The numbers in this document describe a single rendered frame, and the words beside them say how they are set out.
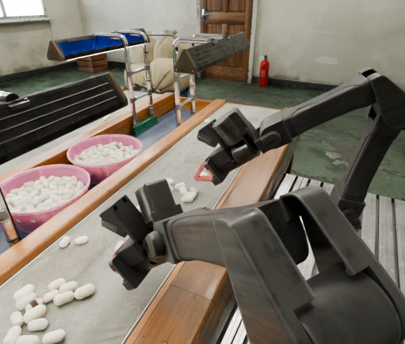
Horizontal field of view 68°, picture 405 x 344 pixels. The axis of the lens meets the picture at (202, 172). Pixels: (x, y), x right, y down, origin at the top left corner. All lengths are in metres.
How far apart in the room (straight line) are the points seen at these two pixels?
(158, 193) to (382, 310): 0.34
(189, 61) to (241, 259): 0.84
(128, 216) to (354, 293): 0.38
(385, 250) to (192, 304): 0.56
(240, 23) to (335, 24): 1.40
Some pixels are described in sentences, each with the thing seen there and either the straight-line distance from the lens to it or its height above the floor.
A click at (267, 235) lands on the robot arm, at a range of 0.21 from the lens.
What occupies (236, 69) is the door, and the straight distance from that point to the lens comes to 5.43.
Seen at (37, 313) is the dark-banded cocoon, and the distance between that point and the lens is 0.66.
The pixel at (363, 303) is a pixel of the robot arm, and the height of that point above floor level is 1.08.
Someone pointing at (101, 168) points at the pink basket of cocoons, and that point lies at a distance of 1.06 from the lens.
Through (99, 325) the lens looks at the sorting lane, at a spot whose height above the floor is 0.74.
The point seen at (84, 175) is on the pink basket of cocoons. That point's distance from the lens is 1.03.
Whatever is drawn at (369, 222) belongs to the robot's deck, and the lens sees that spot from 1.03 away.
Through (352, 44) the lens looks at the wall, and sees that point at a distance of 5.06.
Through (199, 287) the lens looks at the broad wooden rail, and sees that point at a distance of 0.62.
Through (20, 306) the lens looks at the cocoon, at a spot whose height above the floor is 0.76.
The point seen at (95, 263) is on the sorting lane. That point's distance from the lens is 0.73.
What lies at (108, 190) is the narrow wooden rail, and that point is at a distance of 0.92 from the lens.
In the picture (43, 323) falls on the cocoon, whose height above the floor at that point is 0.76.
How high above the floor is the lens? 1.25
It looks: 30 degrees down
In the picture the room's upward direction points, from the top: straight up
